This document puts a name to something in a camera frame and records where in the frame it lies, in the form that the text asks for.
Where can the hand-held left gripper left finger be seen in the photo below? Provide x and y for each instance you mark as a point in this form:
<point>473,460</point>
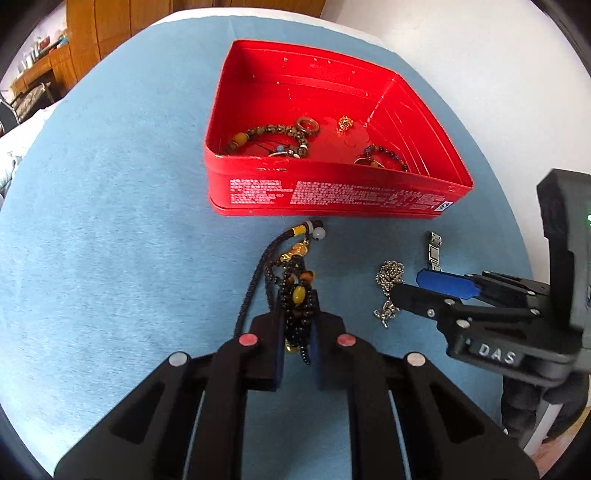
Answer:
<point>279,369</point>

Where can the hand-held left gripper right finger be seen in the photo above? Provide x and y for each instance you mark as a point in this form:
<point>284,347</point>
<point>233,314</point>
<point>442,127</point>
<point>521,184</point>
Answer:
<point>315,355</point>

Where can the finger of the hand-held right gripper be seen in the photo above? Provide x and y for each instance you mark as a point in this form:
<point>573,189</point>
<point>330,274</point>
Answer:
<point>443,281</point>
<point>415,297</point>

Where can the red tin box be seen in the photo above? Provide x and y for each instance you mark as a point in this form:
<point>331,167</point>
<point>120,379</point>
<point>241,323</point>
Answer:
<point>323,194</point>

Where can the gold pendant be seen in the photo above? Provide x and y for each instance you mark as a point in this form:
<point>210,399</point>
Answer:
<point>344,123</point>

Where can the blue table cloth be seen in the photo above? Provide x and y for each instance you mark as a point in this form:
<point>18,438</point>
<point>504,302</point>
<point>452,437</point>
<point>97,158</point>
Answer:
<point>115,230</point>

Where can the white bedding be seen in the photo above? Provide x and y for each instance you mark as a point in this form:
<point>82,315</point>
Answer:
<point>23,143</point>

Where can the white sheet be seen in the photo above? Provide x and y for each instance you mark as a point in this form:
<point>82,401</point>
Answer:
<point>194,14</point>

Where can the patterned chair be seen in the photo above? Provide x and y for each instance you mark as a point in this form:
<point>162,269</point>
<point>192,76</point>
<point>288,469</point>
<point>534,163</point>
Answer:
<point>32,97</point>

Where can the black office chair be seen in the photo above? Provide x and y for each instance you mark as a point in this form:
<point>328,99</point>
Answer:
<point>7,117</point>

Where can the wooden desk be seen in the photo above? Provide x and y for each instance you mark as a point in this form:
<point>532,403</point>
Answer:
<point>64,67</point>

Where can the wooden wardrobe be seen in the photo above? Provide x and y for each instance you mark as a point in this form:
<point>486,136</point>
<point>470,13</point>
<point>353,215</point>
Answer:
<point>115,23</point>

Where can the desk clutter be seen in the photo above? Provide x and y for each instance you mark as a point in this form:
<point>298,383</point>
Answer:
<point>41,48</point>

